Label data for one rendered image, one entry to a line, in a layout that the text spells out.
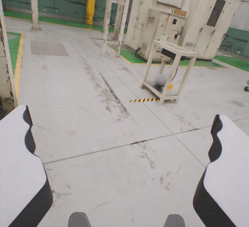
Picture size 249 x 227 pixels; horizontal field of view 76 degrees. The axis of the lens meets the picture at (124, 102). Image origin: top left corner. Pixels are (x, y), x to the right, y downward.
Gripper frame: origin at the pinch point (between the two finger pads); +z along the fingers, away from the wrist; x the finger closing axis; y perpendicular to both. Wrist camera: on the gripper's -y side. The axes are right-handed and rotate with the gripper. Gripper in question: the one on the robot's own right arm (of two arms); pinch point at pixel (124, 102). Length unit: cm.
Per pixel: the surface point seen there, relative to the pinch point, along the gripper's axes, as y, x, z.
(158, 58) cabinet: 108, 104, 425
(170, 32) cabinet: 40, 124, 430
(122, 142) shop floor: 108, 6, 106
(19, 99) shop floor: 92, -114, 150
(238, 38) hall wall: 102, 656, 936
